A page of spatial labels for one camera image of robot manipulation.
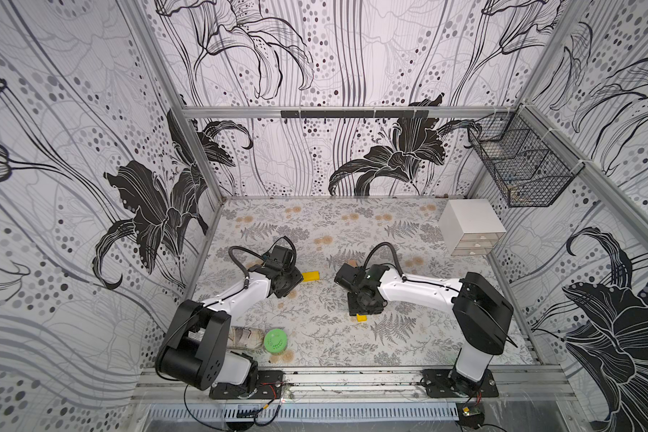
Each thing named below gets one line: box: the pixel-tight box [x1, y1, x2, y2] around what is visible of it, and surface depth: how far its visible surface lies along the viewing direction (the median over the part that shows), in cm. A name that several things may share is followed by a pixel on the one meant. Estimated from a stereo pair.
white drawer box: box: [438, 198, 507, 256], surface depth 95 cm
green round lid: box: [263, 328, 288, 354], surface depth 78 cm
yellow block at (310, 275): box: [301, 270, 322, 283], surface depth 95 cm
